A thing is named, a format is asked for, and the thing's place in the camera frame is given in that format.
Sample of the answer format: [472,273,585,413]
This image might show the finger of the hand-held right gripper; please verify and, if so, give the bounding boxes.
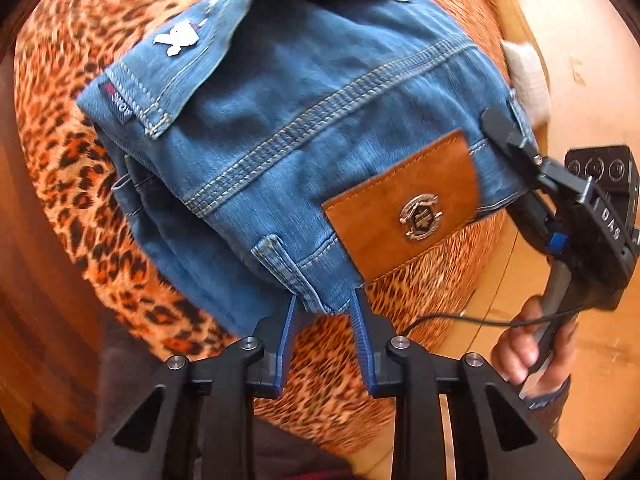
[506,189,571,263]
[480,107,557,187]

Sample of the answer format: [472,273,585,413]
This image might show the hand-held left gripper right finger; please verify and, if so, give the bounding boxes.
[349,287,586,480]

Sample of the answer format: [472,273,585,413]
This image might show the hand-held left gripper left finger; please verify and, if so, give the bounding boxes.
[67,292,304,480]

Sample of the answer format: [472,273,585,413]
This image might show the blue denim pants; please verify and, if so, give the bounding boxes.
[75,0,542,337]

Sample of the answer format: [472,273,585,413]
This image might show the person's right forearm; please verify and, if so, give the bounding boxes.
[520,374,575,438]

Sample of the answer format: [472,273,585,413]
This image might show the person's right hand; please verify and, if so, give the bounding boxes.
[491,295,580,397]

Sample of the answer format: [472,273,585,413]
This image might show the white knitted cloth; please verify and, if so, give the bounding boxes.
[500,39,552,127]

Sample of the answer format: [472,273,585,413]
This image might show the person's dark clothing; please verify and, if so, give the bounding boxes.
[30,302,351,480]

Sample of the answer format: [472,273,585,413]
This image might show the leopard print bedspread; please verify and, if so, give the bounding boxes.
[12,0,512,457]

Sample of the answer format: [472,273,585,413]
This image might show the black cable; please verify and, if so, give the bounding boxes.
[401,305,587,337]

